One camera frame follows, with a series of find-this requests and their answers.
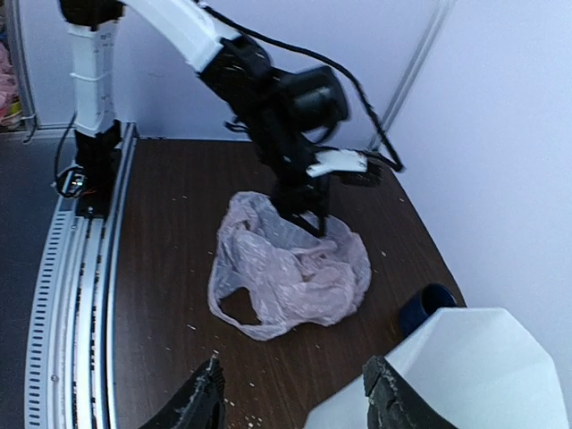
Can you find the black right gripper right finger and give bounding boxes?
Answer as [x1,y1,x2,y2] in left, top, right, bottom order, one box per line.
[363,356,455,429]

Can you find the white faceted trash bin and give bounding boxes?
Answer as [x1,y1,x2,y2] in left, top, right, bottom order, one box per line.
[305,308,570,428]

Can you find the aluminium corner post left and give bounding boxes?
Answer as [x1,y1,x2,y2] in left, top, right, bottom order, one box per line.
[4,0,38,142]

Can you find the aluminium corner post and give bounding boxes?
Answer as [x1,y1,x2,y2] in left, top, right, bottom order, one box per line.
[4,0,38,142]
[381,0,456,132]

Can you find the aluminium corner post right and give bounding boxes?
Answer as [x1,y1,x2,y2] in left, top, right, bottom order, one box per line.
[381,0,456,132]

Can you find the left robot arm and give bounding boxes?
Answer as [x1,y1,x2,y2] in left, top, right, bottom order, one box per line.
[55,1,349,236]

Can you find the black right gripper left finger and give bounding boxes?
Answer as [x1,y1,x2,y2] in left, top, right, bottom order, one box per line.
[140,355,225,429]

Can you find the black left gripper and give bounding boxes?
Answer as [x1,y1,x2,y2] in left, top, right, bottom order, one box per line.
[199,36,349,237]

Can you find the dark blue enamel mug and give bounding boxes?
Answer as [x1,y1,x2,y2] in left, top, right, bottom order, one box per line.
[398,283,458,338]

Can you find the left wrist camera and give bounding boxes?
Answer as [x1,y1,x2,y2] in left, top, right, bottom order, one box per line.
[307,148,382,187]

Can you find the translucent pink plastic bag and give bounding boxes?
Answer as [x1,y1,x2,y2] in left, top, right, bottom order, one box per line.
[207,191,372,341]

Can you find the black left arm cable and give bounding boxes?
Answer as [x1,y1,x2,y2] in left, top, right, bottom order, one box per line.
[196,0,406,173]

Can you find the aluminium front rail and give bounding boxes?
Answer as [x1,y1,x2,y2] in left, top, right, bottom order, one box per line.
[23,122,139,428]

